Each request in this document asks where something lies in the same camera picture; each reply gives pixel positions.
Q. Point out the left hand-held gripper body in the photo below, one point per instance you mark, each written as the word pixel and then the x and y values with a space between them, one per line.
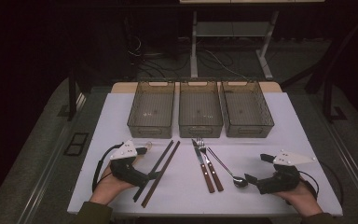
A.
pixel 127 172

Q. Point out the white metal desk frame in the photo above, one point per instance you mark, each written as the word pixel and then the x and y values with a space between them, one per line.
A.
pixel 193 46

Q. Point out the white table mat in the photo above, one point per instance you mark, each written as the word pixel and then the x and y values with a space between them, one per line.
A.
pixel 183 199

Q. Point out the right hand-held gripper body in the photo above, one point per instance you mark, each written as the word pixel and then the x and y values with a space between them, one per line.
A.
pixel 279 180

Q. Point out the metal floor rail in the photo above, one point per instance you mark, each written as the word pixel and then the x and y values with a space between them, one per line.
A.
pixel 351 161
pixel 52 155

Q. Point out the transparent grey plastic bin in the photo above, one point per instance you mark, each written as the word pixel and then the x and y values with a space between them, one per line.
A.
pixel 152 109
pixel 200 109
pixel 245 107

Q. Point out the brown chopstick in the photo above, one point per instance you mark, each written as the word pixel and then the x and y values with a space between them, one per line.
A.
pixel 167 161

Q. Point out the metal spoon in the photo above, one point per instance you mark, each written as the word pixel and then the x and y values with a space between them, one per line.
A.
pixel 240 182

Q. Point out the person's right hand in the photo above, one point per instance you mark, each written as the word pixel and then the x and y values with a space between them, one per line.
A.
pixel 301 199

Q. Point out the wooden table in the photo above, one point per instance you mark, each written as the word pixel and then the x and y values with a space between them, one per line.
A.
pixel 121 87

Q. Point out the black metal stand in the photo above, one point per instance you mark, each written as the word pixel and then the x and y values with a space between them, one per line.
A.
pixel 72 93
pixel 327 93

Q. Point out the black floor socket frame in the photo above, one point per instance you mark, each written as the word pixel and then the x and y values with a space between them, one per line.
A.
pixel 76 143

